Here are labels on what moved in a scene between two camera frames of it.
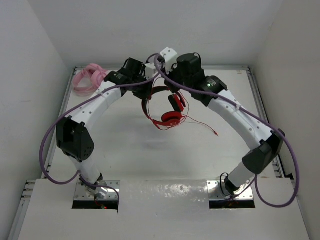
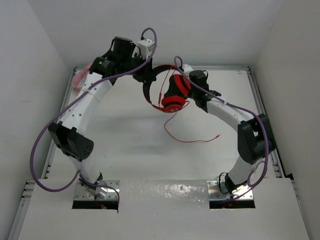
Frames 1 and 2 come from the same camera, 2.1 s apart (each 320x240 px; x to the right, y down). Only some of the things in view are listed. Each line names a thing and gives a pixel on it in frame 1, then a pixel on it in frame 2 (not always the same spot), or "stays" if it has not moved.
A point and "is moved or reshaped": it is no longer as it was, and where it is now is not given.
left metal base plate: x=80 y=193 stays
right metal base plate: x=215 y=193 stays
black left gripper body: x=140 y=90 to x=128 y=63
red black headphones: x=168 y=118 is moved or reshaped
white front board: x=162 y=210 stays
